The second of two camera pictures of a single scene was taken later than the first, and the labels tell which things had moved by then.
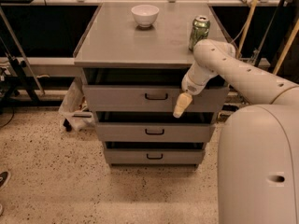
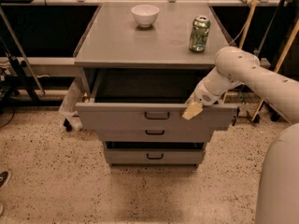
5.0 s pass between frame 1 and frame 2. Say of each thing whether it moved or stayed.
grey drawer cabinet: stayed
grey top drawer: moved
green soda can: stayed
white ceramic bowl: stayed
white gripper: moved
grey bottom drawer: stayed
